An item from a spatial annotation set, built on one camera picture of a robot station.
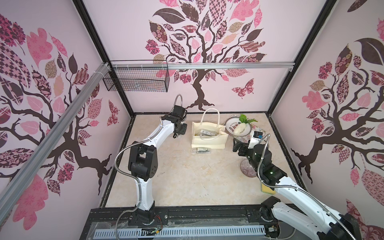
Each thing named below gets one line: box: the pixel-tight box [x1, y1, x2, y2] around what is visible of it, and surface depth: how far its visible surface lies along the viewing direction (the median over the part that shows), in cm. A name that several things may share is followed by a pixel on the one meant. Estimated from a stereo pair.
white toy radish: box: [233, 114, 258, 135], surface depth 112 cm
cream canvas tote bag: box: [191, 108, 229, 149], surface depth 99 cm
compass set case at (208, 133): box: [200, 129, 216, 136], surface depth 97 cm
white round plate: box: [225, 116, 252, 137], surface depth 113 cm
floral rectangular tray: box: [224, 124, 267, 142], surface depth 112 cm
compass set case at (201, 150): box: [192, 147, 211, 155], surface depth 99 cm
